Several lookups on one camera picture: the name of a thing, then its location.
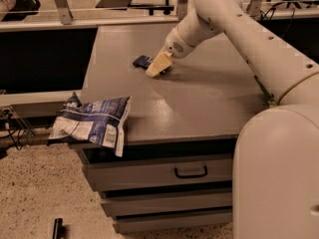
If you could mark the bottom grey drawer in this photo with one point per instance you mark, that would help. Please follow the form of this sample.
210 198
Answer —
191 219

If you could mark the blue rxbar blueberry wrapper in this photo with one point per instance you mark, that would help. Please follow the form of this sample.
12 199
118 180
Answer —
143 62

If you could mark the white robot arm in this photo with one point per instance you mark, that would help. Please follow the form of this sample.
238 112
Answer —
275 178

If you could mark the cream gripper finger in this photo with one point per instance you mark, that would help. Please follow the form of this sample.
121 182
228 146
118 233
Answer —
162 61

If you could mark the blue chip bag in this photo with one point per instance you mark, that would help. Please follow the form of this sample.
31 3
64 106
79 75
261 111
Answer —
100 123

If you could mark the grey drawer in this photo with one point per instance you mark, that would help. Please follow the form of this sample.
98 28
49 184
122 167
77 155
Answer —
191 219
166 202

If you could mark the green chip bag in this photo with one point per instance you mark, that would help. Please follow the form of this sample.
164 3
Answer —
269 99

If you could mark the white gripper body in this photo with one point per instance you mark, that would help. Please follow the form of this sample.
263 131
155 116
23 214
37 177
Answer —
173 44

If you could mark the grey drawer cabinet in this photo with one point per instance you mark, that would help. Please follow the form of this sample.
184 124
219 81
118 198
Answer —
197 108

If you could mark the black object on floor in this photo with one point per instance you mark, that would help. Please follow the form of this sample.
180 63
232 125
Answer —
58 230

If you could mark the top drawer with black handle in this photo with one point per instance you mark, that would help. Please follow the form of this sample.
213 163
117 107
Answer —
159 172

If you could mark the black chair at top left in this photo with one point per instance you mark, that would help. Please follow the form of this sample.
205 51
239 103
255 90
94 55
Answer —
18 10

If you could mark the middle grey drawer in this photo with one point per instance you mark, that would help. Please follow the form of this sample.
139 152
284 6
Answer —
166 202

